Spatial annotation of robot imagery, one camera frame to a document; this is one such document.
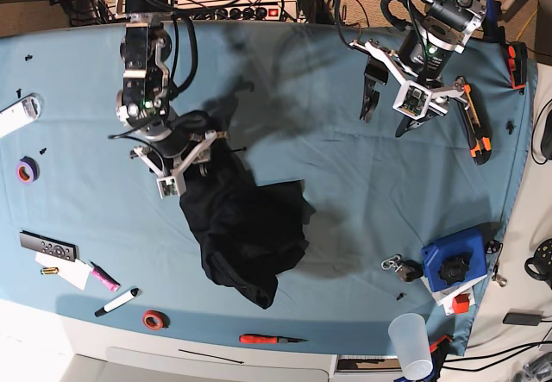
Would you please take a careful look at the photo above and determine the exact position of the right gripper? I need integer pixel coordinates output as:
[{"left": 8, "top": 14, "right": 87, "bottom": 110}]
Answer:
[{"left": 146, "top": 112, "right": 211, "bottom": 170}]

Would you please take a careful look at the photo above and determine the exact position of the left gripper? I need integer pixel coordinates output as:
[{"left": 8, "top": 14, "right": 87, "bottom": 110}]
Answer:
[{"left": 359, "top": 30, "right": 457, "bottom": 137}]

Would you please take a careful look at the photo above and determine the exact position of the black t-shirt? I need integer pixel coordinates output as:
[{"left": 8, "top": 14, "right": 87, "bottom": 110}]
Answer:
[{"left": 179, "top": 138, "right": 315, "bottom": 309}]

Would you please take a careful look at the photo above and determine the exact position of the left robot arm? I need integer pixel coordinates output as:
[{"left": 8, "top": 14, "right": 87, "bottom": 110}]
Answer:
[{"left": 350, "top": 0, "right": 486, "bottom": 141}]

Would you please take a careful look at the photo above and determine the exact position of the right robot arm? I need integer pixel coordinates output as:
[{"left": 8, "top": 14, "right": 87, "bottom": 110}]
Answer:
[{"left": 116, "top": 0, "right": 212, "bottom": 177}]

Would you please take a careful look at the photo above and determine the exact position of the orange black utility knife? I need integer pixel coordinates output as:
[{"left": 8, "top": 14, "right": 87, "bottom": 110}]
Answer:
[{"left": 455, "top": 76, "right": 492, "bottom": 166}]

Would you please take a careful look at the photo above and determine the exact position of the blue black clamp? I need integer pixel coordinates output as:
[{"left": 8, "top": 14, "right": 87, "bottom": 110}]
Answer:
[{"left": 482, "top": 0, "right": 506, "bottom": 47}]

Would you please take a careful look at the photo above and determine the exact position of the orange black clamp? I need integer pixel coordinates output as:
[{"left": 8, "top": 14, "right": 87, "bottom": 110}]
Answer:
[{"left": 507, "top": 41, "right": 528, "bottom": 90}]

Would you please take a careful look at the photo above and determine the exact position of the white power strip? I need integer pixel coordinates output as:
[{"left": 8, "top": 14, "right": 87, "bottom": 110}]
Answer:
[{"left": 175, "top": 0, "right": 305, "bottom": 22}]

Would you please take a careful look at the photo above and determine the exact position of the blue plastic box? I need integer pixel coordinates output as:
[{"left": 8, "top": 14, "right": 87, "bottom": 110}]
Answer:
[{"left": 421, "top": 227, "right": 487, "bottom": 292}]

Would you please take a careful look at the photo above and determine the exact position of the silver metal carabiner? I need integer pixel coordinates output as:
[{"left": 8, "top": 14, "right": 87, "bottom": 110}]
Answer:
[{"left": 380, "top": 254, "right": 402, "bottom": 272}]

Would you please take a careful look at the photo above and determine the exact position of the purple tape roll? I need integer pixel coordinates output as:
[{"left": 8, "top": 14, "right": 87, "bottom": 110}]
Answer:
[{"left": 16, "top": 156, "right": 40, "bottom": 185}]

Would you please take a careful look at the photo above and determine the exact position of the white tape dispenser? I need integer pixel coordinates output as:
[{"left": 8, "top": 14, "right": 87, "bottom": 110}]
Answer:
[{"left": 0, "top": 93, "right": 44, "bottom": 138}]

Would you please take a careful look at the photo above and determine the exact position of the pink glue tube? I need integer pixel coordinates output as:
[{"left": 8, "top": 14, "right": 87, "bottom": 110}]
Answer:
[{"left": 90, "top": 261, "right": 121, "bottom": 292}]

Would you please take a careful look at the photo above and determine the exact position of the black white marker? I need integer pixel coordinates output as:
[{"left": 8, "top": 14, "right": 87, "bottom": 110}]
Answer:
[{"left": 94, "top": 287, "right": 141, "bottom": 317}]

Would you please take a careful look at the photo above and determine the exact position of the black knob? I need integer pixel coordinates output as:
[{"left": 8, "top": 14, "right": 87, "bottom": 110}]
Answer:
[{"left": 438, "top": 256, "right": 470, "bottom": 286}]

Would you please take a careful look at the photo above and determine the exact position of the white paper note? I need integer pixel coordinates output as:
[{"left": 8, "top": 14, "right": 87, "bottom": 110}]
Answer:
[{"left": 35, "top": 253, "right": 92, "bottom": 291}]

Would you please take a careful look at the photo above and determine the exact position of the red tape roll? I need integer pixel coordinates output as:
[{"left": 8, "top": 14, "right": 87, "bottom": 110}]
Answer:
[{"left": 142, "top": 310, "right": 170, "bottom": 331}]

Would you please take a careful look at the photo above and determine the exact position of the black remote control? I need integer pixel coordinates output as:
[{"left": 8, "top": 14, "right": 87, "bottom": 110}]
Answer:
[{"left": 19, "top": 231, "right": 78, "bottom": 262}]

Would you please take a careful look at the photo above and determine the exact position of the gold battery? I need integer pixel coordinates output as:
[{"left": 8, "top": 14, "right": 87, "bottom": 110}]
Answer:
[{"left": 41, "top": 267, "right": 60, "bottom": 275}]

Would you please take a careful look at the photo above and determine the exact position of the small red cube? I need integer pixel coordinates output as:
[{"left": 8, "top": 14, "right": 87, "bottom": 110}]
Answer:
[{"left": 452, "top": 294, "right": 470, "bottom": 315}]

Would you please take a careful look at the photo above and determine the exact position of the translucent plastic cup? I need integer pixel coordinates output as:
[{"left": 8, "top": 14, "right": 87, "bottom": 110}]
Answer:
[{"left": 388, "top": 313, "right": 433, "bottom": 381}]

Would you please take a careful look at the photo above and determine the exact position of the red handle screwdriver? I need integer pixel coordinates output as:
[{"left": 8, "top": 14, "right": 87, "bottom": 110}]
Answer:
[{"left": 239, "top": 334, "right": 306, "bottom": 344}]

